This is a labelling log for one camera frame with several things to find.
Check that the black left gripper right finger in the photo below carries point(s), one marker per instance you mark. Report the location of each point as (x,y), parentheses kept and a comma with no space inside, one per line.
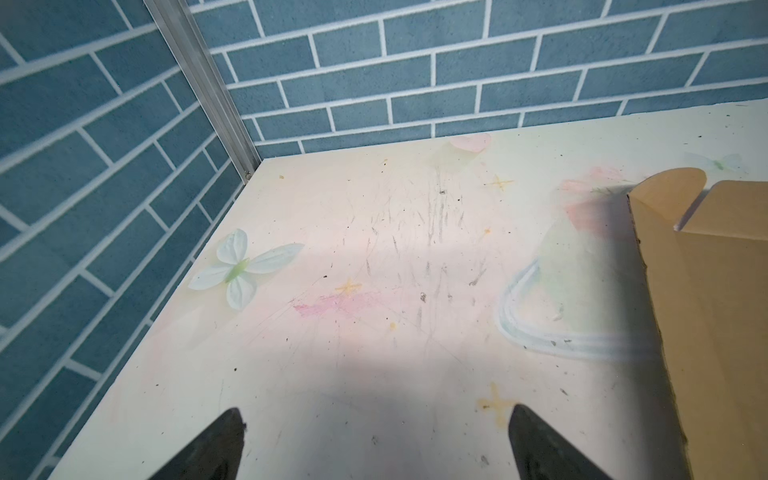
(540,452)

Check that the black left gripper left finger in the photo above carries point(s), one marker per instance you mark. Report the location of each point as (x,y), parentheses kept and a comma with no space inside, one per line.
(214,454)

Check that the brown cardboard paper box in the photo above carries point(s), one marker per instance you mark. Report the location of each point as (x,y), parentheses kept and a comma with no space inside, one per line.
(704,248)

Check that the aluminium left corner post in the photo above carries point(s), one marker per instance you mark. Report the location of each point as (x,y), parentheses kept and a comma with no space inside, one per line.
(176,24)

